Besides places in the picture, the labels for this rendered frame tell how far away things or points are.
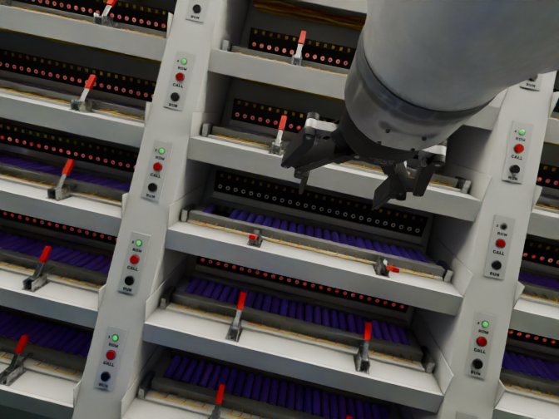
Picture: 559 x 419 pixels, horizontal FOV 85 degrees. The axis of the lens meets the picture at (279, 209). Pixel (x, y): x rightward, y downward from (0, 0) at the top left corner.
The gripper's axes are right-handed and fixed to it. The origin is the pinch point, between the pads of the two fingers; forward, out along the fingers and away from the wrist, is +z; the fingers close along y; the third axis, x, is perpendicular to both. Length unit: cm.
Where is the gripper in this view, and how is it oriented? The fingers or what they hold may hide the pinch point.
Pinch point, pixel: (342, 187)
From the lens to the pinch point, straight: 44.6
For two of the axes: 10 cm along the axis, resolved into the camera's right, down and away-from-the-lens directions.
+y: 9.8, 2.2, -0.4
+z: -0.2, 2.5, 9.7
